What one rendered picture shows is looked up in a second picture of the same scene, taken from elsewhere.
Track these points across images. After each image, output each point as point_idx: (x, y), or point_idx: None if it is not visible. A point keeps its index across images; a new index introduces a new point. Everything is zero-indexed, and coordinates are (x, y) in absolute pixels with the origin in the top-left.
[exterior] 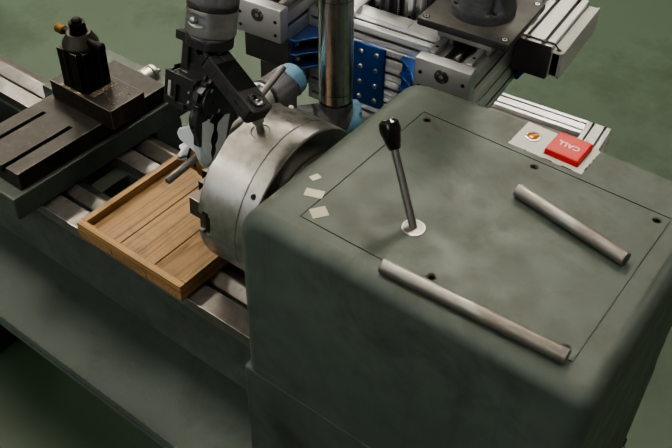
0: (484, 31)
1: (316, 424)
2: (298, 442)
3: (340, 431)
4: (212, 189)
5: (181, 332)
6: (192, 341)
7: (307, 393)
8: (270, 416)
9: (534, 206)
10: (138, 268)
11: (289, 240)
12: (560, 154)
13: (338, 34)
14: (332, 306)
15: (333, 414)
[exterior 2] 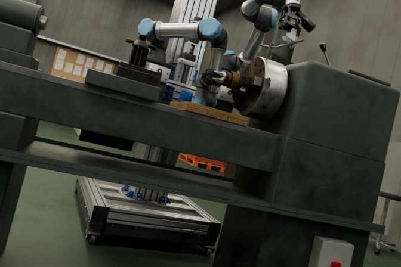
0: None
1: (315, 152)
2: (304, 169)
3: (326, 149)
4: (270, 70)
5: (232, 151)
6: (237, 154)
7: (315, 136)
8: (292, 162)
9: None
10: (224, 116)
11: (325, 65)
12: None
13: (221, 64)
14: (336, 87)
15: (324, 140)
